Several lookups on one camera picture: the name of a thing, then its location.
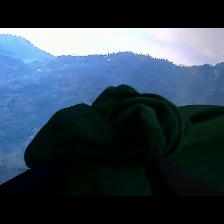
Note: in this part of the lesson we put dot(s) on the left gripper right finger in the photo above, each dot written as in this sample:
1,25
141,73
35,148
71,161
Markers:
180,183

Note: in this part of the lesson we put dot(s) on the dark green garment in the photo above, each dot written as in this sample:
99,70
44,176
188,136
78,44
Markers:
126,133

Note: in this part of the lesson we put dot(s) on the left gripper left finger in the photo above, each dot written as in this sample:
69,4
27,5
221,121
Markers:
30,183

